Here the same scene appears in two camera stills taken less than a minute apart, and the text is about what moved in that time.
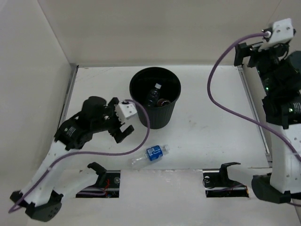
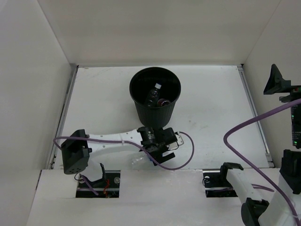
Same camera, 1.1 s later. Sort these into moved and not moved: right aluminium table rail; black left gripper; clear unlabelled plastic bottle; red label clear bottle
Moved: black left gripper
Not moved: red label clear bottle; right aluminium table rail; clear unlabelled plastic bottle
